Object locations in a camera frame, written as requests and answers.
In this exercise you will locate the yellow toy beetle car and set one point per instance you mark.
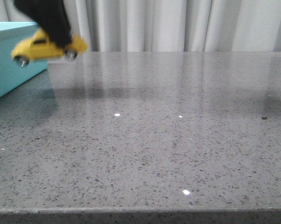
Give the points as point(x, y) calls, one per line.
point(40, 47)

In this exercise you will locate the grey pleated curtain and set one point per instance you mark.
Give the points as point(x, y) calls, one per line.
point(177, 25)

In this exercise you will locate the turquoise blue box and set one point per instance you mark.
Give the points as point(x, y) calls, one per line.
point(11, 73)

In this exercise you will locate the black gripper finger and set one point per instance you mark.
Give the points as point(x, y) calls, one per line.
point(51, 16)

